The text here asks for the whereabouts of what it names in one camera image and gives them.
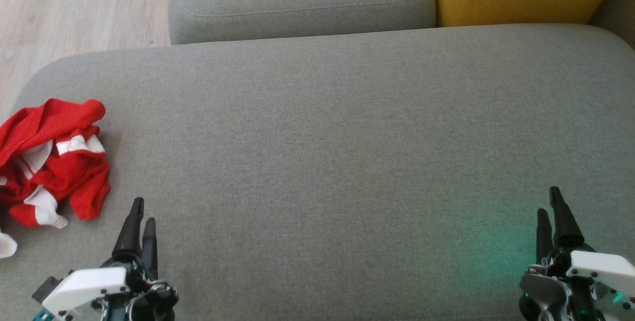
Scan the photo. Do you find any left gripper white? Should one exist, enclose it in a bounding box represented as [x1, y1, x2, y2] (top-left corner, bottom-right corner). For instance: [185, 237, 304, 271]
[42, 198, 180, 321]

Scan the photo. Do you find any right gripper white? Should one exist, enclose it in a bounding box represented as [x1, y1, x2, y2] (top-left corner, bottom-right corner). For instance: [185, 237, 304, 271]
[536, 187, 635, 321]

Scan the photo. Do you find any red mesh garment white trim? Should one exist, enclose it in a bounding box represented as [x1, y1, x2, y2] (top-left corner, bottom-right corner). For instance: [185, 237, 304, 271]
[0, 99, 111, 229]

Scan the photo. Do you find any grey sofa seat cushion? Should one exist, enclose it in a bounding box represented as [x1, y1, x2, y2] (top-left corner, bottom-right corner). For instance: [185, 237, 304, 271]
[0, 23, 635, 321]

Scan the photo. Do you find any grey sofa corner cushion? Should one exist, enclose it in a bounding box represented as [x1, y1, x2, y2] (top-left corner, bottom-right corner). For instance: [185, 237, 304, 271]
[589, 0, 635, 50]

